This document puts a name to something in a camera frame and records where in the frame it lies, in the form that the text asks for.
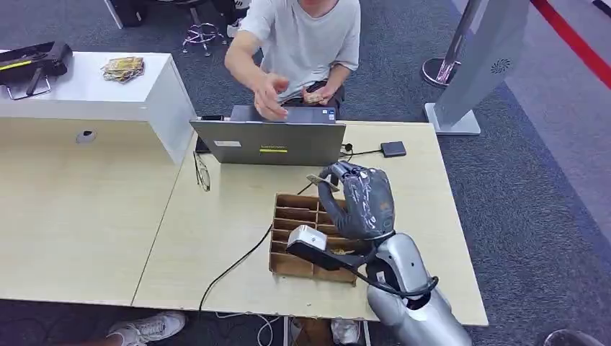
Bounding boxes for black device with yellow stripe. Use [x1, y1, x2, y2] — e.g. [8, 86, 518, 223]
[0, 41, 74, 102]

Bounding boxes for person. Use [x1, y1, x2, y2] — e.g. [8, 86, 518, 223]
[224, 0, 362, 109]

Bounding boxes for stack of golden cards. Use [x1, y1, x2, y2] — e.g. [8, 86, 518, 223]
[100, 56, 146, 84]

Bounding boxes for eyeglasses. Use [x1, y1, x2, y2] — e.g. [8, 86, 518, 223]
[192, 149, 211, 193]

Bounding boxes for grey round base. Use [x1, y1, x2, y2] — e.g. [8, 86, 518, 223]
[543, 329, 608, 346]

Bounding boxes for black cabinet with white edge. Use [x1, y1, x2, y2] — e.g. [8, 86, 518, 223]
[103, 0, 150, 30]

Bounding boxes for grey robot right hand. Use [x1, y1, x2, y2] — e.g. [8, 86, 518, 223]
[316, 161, 396, 241]

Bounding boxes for chrome stool base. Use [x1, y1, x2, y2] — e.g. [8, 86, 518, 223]
[180, 6, 226, 58]

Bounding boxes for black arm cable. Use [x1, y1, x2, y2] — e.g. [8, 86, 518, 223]
[350, 265, 440, 301]

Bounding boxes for person's left hand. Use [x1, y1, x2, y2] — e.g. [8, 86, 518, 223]
[300, 83, 338, 107]

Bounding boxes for person's hand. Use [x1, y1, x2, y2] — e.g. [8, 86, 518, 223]
[300, 83, 338, 107]
[252, 71, 291, 123]

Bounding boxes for red barrier belt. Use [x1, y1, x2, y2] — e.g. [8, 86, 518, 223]
[530, 0, 611, 90]

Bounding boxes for small black square adapter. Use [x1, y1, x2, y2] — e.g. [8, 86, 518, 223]
[380, 141, 408, 159]

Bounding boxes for grey laptop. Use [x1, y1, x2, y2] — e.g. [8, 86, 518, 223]
[189, 105, 347, 167]

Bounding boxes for black power cable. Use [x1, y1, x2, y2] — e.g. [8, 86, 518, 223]
[197, 142, 383, 313]

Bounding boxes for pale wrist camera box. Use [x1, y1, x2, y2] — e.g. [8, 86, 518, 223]
[285, 224, 367, 272]

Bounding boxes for brown cardboard box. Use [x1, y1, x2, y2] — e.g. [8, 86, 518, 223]
[290, 318, 332, 346]

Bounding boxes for chrome stanchion post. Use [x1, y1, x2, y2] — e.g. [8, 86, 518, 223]
[421, 0, 484, 89]

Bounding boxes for white cable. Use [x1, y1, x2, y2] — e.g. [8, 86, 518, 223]
[215, 312, 283, 346]

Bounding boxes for grey standing panel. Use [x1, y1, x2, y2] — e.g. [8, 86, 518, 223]
[424, 0, 532, 136]

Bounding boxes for person's right hand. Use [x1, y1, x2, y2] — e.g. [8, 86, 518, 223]
[252, 71, 291, 123]

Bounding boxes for wooden card box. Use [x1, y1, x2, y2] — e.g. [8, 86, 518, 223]
[268, 192, 365, 288]

